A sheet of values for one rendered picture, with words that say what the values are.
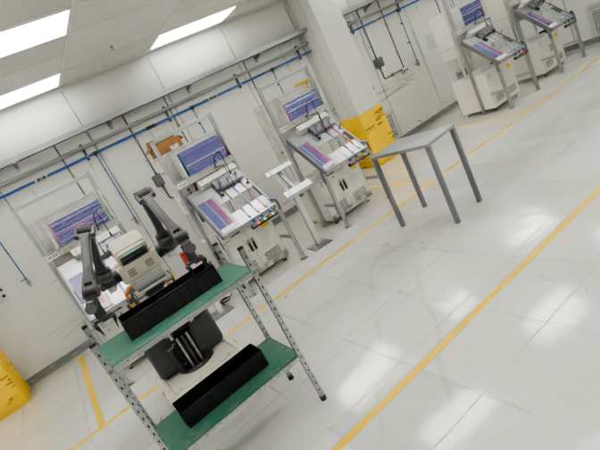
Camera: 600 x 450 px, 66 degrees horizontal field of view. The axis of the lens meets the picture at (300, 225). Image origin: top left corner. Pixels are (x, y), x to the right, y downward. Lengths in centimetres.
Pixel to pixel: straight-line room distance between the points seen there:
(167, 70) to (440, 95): 525
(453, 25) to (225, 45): 348
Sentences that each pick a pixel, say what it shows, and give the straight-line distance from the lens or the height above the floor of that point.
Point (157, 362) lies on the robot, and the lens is 363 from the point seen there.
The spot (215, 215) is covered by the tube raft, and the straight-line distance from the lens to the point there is 501.
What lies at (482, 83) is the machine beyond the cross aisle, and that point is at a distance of 813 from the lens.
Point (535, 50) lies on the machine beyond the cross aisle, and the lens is 928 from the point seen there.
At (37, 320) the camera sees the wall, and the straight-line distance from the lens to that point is 662.
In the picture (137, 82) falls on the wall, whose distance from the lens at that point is 685.
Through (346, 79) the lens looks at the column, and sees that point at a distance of 764.
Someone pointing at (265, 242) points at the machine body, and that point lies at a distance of 537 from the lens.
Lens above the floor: 172
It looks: 15 degrees down
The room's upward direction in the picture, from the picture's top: 27 degrees counter-clockwise
